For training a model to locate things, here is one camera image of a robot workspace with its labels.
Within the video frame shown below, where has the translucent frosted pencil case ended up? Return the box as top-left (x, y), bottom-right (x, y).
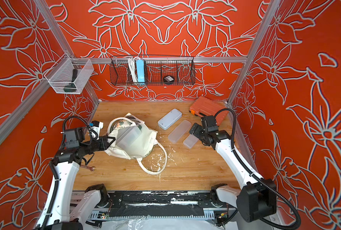
top-left (168, 120), bottom-right (192, 144)

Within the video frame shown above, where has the white printed canvas tote bag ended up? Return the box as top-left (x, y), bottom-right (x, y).
top-left (104, 113), bottom-right (168, 175)

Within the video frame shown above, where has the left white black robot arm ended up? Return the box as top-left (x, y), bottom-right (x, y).
top-left (35, 135), bottom-right (115, 230)

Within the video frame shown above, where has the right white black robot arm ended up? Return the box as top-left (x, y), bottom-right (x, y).
top-left (189, 108), bottom-right (301, 230)

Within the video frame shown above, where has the orange plastic tool case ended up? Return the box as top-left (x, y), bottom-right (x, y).
top-left (189, 96), bottom-right (226, 117)

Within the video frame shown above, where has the small metal wrench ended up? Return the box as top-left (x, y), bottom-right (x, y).
top-left (80, 165), bottom-right (96, 172)

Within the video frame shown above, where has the dark green flashlight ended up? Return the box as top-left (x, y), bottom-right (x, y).
top-left (64, 69), bottom-right (78, 93)

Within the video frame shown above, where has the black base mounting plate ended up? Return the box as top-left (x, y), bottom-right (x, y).
top-left (89, 191), bottom-right (235, 221)

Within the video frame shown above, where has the light blue power bank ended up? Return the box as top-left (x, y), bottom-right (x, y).
top-left (136, 59), bottom-right (145, 84)

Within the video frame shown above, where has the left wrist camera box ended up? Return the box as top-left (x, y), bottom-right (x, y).
top-left (62, 120), bottom-right (104, 149)

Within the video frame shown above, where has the black wire wall basket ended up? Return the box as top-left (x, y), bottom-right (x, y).
top-left (109, 55), bottom-right (196, 86)

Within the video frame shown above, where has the clear plastic wall bin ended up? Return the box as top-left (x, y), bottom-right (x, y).
top-left (44, 57), bottom-right (94, 94)

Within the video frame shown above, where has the white coiled cable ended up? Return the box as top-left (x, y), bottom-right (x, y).
top-left (128, 57), bottom-right (138, 84)

